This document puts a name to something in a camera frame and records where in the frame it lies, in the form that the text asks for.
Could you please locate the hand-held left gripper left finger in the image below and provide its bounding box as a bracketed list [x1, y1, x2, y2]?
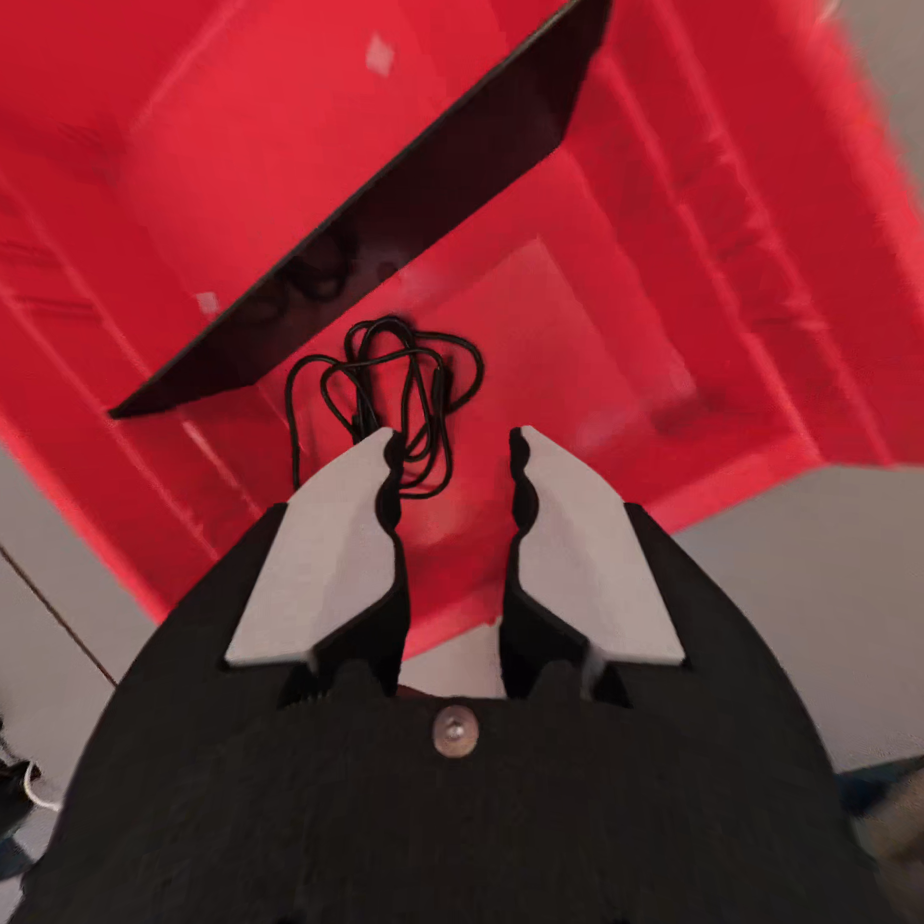
[224, 426, 411, 697]

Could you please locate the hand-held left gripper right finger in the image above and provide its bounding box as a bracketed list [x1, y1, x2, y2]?
[498, 425, 687, 699]

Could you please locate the black cable grey plug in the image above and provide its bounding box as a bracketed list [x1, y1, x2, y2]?
[283, 314, 485, 501]

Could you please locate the red plastic bin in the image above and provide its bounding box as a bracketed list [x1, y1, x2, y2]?
[0, 0, 924, 661]

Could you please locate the black bin divider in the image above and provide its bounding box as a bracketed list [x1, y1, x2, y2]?
[107, 0, 615, 421]

